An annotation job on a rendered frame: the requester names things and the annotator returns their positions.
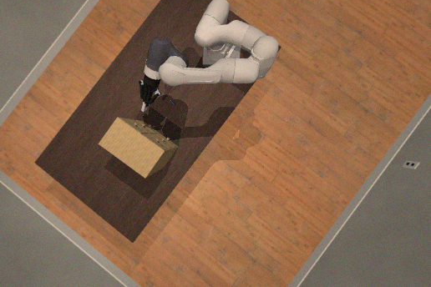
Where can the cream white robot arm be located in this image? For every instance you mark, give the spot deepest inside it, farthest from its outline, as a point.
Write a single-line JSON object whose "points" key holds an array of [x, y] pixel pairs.
{"points": [[167, 63]]}

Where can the tan wooden chest of drawers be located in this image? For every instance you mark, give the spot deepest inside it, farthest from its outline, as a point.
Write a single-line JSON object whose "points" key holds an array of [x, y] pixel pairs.
{"points": [[134, 149]]}

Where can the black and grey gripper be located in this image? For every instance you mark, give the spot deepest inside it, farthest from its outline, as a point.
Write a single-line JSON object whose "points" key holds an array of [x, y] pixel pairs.
{"points": [[147, 87]]}

